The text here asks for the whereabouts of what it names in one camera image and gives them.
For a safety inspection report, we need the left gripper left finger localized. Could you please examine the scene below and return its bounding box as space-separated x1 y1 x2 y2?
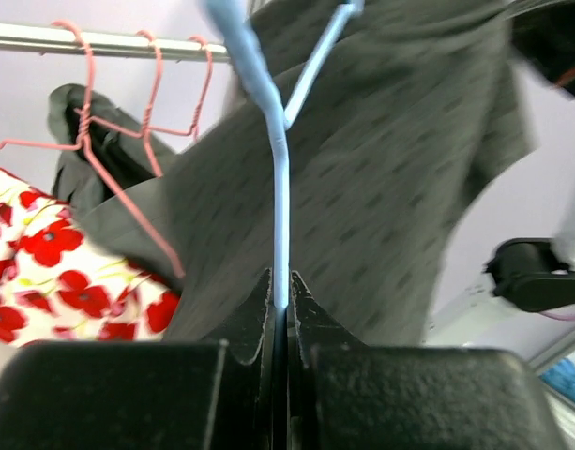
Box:
0 273 274 450

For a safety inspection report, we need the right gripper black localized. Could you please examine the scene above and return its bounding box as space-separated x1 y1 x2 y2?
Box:
508 0 575 97

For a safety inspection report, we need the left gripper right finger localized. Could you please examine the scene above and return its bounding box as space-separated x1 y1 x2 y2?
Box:
288 274 566 450

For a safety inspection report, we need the dark grey dotted skirt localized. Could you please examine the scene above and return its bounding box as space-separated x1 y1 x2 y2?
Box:
164 1 528 345

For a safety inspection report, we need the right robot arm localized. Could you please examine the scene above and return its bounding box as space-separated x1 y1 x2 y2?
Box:
485 1 575 315

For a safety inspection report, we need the red poppy white skirt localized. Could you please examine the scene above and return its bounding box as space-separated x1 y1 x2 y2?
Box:
0 168 179 347

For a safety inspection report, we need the plain grey skirt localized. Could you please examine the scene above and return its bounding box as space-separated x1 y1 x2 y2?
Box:
47 82 185 292

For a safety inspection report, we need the blue plastic basket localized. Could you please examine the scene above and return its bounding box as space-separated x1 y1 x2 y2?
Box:
539 357 575 404

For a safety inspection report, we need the clothes rack silver white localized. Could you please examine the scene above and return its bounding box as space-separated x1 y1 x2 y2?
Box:
0 22 229 63

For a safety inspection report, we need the pink wire hanger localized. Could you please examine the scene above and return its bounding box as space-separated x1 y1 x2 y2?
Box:
0 21 185 281
137 30 163 177
148 35 214 142

